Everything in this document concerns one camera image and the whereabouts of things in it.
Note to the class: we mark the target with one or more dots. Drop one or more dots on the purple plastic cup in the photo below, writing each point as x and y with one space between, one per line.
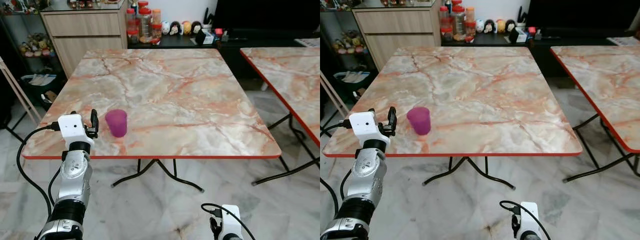
420 121
117 124

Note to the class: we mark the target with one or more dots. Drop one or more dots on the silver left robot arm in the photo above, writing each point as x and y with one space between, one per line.
367 172
75 172

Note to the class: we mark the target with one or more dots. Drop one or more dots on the dark basket with papers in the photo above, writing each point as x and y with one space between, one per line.
352 82
42 87

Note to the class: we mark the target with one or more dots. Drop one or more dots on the light wooden rods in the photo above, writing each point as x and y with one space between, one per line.
20 95
335 97

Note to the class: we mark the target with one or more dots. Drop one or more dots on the colourful plush toys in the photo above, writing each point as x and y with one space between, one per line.
350 44
37 46

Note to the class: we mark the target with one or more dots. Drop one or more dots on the dark open shelf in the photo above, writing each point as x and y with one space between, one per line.
12 60
327 55

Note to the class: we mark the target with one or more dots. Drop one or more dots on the light wooden drawer cabinet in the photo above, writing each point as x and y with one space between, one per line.
400 30
85 32

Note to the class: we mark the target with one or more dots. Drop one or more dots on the small red-lid jar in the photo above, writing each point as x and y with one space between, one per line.
156 32
133 37
446 34
470 30

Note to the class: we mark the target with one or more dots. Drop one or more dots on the printed magazine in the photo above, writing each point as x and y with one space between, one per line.
309 42
625 41

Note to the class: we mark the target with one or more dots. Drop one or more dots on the tall clear red-lid jar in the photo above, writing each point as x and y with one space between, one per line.
459 25
145 27

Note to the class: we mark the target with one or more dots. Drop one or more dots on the medium clear red-lid jar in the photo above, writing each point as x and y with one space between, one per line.
131 20
444 17

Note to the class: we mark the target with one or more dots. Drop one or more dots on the white round figurine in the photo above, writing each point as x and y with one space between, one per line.
165 28
479 25

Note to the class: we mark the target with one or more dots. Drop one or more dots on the orange-lid clear jar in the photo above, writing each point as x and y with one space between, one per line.
156 17
470 15

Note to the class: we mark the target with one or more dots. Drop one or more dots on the black round figurine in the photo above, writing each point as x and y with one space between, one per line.
197 27
489 26
175 28
510 25

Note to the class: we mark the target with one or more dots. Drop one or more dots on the yellow round figurine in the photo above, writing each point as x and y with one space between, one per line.
500 25
186 28

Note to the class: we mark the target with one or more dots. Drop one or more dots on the black and white box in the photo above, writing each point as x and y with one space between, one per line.
204 38
517 35

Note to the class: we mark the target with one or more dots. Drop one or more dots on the black television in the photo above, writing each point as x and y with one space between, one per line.
265 15
580 14

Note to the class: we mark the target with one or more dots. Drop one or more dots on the white pen holder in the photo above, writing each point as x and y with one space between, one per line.
208 21
521 19

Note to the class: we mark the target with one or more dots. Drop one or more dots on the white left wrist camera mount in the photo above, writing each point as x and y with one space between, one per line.
72 129
365 126

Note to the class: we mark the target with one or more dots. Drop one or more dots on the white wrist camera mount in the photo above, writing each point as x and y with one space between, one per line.
231 220
529 219
365 126
72 129

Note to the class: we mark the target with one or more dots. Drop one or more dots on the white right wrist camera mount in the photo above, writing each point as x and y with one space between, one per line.
231 220
529 219

